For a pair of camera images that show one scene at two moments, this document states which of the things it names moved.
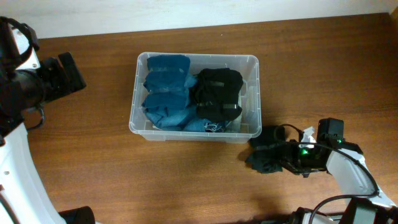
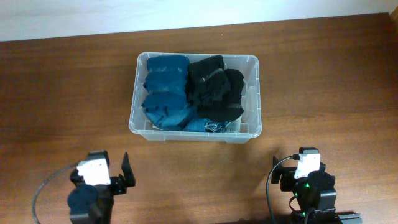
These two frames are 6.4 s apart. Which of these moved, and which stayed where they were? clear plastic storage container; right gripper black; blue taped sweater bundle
Moved: right gripper black
Stayed: clear plastic storage container; blue taped sweater bundle
